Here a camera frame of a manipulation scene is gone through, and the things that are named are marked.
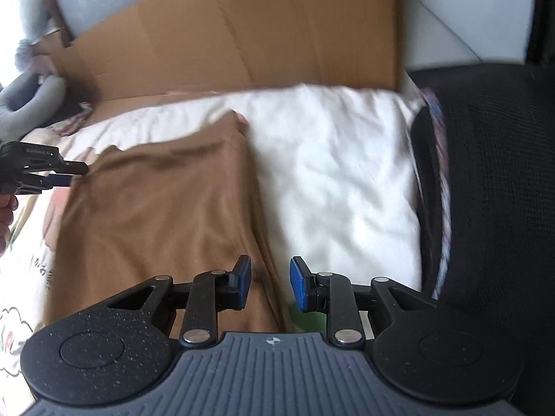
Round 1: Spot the flattened brown cardboard sheet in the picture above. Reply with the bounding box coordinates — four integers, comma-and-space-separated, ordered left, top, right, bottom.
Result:
43, 0, 402, 127

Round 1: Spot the brown printed t-shirt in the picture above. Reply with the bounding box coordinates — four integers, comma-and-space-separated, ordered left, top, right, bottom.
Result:
45, 115, 296, 342

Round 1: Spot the cream bear print bed sheet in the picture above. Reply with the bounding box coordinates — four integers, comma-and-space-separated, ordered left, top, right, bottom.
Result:
0, 82, 429, 409

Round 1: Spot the grey neck pillow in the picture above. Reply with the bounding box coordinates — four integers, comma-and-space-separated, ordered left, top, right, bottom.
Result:
0, 73, 67, 140

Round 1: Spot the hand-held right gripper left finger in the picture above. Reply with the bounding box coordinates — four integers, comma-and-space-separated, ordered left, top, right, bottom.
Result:
106, 255, 253, 348

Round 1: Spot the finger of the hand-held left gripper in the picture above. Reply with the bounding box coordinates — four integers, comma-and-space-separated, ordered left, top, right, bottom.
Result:
56, 160, 90, 176
41, 174, 83, 190

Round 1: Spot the person's left hand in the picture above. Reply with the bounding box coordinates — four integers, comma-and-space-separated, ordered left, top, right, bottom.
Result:
0, 193, 19, 258

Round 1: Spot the black knit garment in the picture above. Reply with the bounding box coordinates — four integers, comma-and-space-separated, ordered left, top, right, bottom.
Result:
408, 65, 555, 416

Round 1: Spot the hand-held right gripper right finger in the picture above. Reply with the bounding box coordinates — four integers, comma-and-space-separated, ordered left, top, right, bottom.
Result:
290, 257, 431, 348

